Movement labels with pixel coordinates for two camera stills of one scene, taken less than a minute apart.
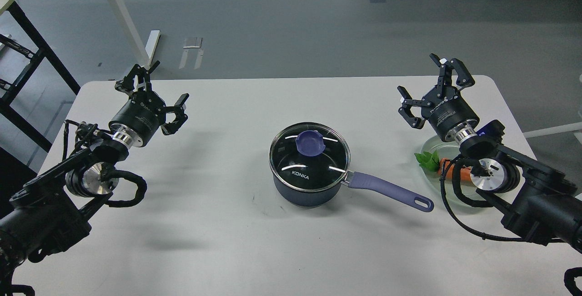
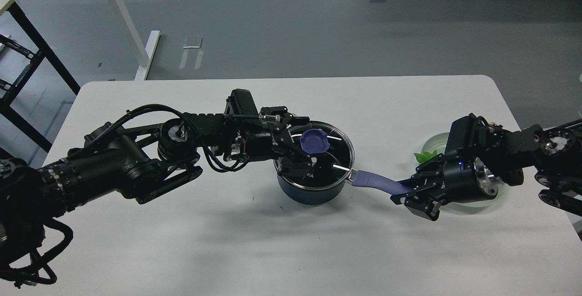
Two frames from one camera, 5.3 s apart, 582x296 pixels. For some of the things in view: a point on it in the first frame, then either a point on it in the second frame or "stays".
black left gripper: [145, 112] → [266, 138]
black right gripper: [443, 112] → [464, 181]
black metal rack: [15, 88] stays
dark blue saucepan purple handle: [288, 194] → [392, 184]
